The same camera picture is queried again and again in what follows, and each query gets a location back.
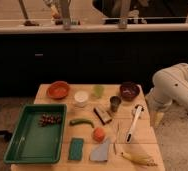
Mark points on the teal sponge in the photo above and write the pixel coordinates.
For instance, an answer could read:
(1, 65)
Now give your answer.
(76, 149)

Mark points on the light green cup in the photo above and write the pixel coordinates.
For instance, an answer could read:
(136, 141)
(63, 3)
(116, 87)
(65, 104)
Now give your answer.
(98, 90)

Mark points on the dark red bowl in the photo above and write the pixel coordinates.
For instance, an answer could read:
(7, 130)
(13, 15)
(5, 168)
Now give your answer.
(129, 91)

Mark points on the yellow corn cob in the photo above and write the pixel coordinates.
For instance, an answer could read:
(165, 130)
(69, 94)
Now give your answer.
(139, 159)

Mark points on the orange fruit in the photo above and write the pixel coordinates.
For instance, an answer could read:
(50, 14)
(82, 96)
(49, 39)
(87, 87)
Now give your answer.
(98, 134)

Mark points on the green plastic tray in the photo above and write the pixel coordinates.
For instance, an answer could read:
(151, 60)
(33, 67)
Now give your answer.
(32, 143)

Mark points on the green cucumber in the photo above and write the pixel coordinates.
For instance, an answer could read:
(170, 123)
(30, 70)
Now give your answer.
(78, 121)

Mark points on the white cup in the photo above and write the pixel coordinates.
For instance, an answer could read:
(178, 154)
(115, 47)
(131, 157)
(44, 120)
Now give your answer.
(81, 98)

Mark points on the brown wooden block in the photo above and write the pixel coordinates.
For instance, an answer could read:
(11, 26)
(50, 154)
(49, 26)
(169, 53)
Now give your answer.
(104, 117)

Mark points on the grey towel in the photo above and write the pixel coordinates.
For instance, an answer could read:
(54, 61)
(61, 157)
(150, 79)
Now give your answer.
(100, 153)

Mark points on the bunch of red grapes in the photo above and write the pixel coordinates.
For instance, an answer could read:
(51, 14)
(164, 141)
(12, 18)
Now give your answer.
(49, 120)

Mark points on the orange bowl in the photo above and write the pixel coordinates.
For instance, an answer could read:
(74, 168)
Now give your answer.
(58, 90)

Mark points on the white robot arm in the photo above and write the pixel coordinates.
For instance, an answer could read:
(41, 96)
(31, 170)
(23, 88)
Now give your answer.
(169, 84)

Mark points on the metal cup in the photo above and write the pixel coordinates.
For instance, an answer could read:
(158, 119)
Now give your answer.
(115, 101)

